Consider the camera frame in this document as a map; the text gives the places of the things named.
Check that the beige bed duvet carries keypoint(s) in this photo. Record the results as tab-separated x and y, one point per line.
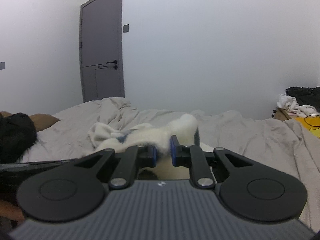
283	145

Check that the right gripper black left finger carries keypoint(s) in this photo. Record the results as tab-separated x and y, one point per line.
129	164

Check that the grey bedroom door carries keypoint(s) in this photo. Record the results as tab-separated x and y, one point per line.
100	41

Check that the black clothes pile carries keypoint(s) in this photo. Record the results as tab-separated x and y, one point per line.
305	96

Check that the grey wall switch left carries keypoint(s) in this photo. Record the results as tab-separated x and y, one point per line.
2	65

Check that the yellow cloth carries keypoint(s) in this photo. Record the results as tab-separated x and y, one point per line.
311	123

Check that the white navy fleece sweater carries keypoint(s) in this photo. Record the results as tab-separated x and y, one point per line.
185	128

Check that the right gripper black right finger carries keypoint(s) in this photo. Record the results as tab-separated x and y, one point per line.
193	158

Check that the white clothes pile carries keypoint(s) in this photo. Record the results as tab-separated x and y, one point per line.
290	104

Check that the person's hand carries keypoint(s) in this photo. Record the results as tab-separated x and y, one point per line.
11	212

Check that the black garment on bed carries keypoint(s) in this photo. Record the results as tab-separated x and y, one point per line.
18	133

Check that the cardboard box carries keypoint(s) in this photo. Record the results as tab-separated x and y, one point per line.
283	115

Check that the grey wall switch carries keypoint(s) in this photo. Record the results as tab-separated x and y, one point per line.
2	65
126	28

